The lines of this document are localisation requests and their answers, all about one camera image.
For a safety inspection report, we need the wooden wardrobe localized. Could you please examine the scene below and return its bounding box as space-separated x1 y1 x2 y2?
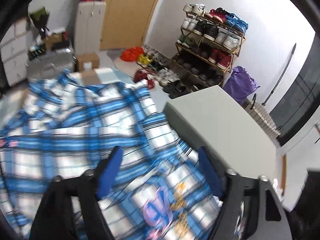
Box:
99 0 167 51

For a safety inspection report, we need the grey bed footboard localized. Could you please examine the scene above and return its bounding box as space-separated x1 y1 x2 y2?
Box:
162 85 278 178

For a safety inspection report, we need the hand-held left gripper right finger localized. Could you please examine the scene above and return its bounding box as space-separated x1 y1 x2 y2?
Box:
197 147 293 240

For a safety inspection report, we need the blue plaid shirt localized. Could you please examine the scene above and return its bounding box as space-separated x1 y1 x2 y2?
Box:
0 70 227 240

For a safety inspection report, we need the purple bag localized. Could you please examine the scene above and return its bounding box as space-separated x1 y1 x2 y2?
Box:
222 66 260 105

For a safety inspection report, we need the white tall cabinet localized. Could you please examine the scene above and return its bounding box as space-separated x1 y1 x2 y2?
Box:
74 1 107 63

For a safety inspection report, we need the scattered loose shoes pile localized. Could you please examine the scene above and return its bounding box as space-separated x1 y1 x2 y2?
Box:
134 45 198 99

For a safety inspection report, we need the cardboard box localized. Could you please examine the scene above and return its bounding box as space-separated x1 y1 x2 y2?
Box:
76 52 100 72

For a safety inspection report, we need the silver suitcase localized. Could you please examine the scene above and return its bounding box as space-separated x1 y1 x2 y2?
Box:
26 47 77 79

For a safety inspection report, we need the dark green bag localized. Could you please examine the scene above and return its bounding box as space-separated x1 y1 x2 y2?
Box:
28 6 50 30

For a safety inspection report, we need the small brown box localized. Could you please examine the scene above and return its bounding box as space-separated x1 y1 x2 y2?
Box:
44 32 68 50

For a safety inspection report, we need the dark glass panel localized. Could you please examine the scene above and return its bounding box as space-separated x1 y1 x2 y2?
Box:
269 36 320 147

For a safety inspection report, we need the long black rod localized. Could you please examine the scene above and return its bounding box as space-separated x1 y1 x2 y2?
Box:
261 43 297 105

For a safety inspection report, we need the wooden stick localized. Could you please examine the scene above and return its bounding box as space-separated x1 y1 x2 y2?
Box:
281 155 287 189

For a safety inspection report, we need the wicker basket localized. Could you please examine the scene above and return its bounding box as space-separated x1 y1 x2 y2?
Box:
244 94 282 140

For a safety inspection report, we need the red plastic bag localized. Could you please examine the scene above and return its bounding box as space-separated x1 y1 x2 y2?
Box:
121 46 144 62

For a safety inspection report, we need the white drawer unit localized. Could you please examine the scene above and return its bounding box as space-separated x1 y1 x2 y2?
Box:
0 17 34 87

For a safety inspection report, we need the grey floor mat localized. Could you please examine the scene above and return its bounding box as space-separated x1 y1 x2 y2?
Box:
107 49 137 77

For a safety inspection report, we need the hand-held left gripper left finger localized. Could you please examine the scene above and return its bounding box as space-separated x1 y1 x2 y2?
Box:
29 146 123 240

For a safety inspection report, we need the checkered tablecloth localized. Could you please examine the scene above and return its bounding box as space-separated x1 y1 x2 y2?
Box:
0 67 133 130

